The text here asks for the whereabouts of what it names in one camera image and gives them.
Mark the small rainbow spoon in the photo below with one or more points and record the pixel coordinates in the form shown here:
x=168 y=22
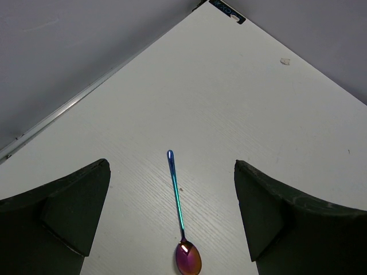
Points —
x=187 y=256

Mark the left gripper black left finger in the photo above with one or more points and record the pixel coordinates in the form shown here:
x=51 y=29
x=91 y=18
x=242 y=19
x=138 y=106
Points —
x=50 y=229

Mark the table logo sticker left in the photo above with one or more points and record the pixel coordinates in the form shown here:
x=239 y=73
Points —
x=229 y=11

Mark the small white tape scrap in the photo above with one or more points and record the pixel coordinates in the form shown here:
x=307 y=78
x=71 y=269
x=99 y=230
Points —
x=285 y=61

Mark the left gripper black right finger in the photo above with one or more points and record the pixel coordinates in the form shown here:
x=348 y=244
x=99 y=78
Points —
x=291 y=232

